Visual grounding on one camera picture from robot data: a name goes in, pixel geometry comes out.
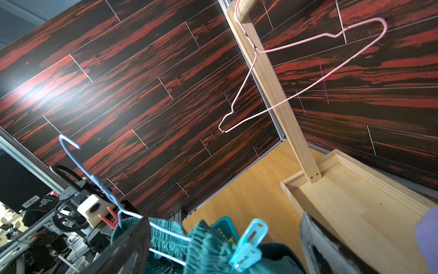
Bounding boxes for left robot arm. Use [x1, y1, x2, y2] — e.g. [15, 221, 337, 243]
[23, 164, 109, 253]

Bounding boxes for green shorts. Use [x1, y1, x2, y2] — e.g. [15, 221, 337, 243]
[111, 216, 307, 274]

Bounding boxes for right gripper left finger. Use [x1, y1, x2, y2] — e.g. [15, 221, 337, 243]
[81, 218, 151, 274]

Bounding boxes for red clothespin on green shorts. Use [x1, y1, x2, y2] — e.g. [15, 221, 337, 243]
[98, 207, 119, 230]

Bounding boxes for pink wire hanger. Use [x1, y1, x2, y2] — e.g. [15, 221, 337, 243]
[218, 0, 388, 134]

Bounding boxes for lilac shorts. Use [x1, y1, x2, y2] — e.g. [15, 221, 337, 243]
[415, 207, 438, 274]

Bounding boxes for light blue clothespin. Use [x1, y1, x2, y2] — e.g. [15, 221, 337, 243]
[229, 219, 269, 273]

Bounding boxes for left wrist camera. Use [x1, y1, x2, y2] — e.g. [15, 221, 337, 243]
[78, 194, 114, 228]

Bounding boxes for turquoise plastic basket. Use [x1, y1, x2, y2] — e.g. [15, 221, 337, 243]
[211, 216, 240, 244]

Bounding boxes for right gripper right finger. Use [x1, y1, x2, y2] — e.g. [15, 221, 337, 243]
[300, 212, 377, 274]

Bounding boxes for wooden clothes rack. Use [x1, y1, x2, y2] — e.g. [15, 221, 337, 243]
[230, 1, 438, 274]

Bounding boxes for blue wire hanger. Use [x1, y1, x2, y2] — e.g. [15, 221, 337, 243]
[59, 135, 190, 274]

